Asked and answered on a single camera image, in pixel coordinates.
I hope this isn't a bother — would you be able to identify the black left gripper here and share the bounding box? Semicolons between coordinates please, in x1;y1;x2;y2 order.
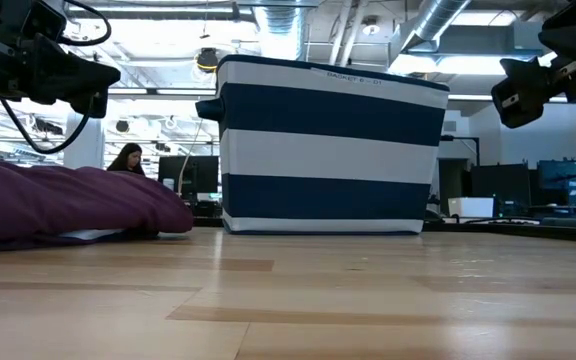
0;0;122;120

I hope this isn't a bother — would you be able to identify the maroon cloth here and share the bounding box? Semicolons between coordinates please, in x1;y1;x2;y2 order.
0;159;194;252

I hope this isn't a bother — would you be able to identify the navy white striped fabric basket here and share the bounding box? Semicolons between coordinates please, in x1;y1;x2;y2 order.
195;53;450;236

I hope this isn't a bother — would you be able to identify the white column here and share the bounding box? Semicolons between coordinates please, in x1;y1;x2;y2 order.
62;110;105;170

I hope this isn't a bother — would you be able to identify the person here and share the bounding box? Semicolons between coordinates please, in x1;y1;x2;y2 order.
106;142;147;177

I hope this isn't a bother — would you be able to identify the black computer monitor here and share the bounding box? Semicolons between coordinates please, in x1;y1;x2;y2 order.
157;154;220;202
470;162;533;206

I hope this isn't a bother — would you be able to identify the blue lit screen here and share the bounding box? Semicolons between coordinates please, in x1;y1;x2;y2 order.
536;158;576;209

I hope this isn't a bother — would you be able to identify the white box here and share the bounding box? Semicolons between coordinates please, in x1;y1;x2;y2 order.
447;196;495;219

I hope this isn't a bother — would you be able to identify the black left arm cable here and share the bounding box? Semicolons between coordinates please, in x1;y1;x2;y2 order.
0;0;113;155

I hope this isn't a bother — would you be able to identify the silver air duct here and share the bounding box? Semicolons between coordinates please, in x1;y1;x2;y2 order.
401;0;472;51

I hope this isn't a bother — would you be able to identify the ceiling cable reel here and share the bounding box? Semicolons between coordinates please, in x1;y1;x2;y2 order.
195;46;221;74

